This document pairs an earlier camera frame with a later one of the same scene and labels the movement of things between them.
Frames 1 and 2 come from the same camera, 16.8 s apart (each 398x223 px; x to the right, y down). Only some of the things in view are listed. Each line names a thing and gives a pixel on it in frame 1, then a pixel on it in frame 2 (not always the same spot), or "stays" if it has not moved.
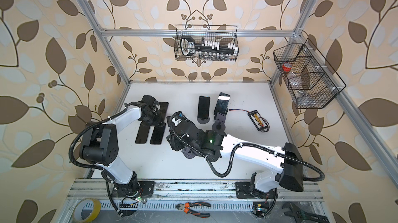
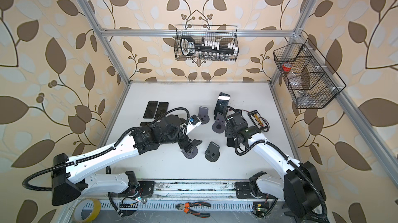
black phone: x=164 y=106 stays
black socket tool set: x=207 y=50 stays
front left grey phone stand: x=188 y=153 stays
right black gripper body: x=180 y=143 → x=230 y=133
